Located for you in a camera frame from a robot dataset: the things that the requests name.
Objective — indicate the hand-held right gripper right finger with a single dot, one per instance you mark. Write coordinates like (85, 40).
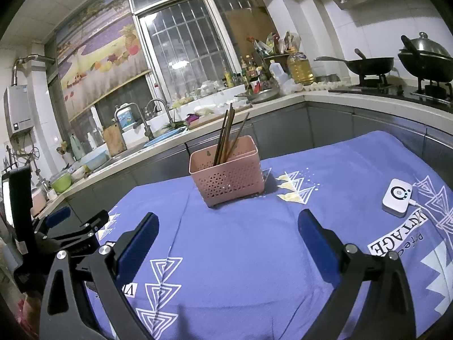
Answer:
(318, 248)

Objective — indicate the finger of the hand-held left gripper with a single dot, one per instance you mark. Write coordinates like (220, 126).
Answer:
(85, 225)
(56, 216)

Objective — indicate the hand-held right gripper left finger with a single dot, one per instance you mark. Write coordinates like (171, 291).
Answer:
(136, 251)

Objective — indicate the pink perforated utensil basket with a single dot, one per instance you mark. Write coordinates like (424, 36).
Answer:
(226, 180)

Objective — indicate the brown wooden chopstick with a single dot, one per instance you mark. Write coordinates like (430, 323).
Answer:
(229, 131)
(220, 138)
(225, 131)
(240, 131)

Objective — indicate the person's left forearm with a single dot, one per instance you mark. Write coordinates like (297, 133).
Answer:
(27, 311)

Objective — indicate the green bowl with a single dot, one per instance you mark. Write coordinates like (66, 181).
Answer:
(62, 184)

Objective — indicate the teal plastic basin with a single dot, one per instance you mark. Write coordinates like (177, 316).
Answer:
(95, 159)

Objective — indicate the blue printed tablecloth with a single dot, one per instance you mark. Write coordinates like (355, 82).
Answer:
(247, 255)

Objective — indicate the green plastic bottle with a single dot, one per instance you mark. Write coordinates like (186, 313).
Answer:
(77, 147)

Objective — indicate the grey water heater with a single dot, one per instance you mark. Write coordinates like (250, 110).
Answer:
(17, 111)

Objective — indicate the upright wooden cutting board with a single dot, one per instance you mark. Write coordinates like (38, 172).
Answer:
(114, 140)

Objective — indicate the white square device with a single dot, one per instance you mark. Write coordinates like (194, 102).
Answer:
(397, 198)

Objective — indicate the blue plastic basin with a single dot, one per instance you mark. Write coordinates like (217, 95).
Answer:
(162, 138)

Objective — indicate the tall steel faucet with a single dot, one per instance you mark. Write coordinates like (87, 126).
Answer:
(141, 120)

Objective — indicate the steel kitchen cabinets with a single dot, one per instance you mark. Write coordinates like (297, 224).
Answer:
(283, 127)

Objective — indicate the green onions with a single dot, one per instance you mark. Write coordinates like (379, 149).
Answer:
(175, 124)

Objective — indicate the curved steel faucet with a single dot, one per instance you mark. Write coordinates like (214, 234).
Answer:
(162, 104)

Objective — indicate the purple vegetable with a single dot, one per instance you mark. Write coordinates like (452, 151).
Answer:
(193, 117)

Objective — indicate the white kitchen countertop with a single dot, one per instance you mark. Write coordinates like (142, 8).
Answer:
(318, 96)

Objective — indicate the flat wooden cutting board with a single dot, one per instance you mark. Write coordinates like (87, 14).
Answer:
(212, 118)

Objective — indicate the fruit printed roller blind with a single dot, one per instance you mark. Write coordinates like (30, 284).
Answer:
(99, 56)

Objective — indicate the white egg tray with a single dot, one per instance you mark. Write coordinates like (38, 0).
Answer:
(324, 85)

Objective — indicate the steel pan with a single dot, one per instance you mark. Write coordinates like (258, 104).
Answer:
(258, 95)

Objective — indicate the black gas stove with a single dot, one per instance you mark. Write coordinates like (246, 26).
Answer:
(389, 90)

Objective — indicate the white plastic jug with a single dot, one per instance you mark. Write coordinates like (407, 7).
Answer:
(279, 76)

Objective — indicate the large yellow oil bottle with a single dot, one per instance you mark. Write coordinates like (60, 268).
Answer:
(300, 69)

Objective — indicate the row of sauce bottles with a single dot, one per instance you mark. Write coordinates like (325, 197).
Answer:
(249, 74)

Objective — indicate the black wok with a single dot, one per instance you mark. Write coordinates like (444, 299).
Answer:
(371, 65)

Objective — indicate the barred window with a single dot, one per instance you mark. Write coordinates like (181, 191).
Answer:
(184, 42)

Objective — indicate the black pot with steel lid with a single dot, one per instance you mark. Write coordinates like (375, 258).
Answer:
(424, 55)

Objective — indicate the brown cardboard sheet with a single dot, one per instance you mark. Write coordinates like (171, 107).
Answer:
(251, 30)

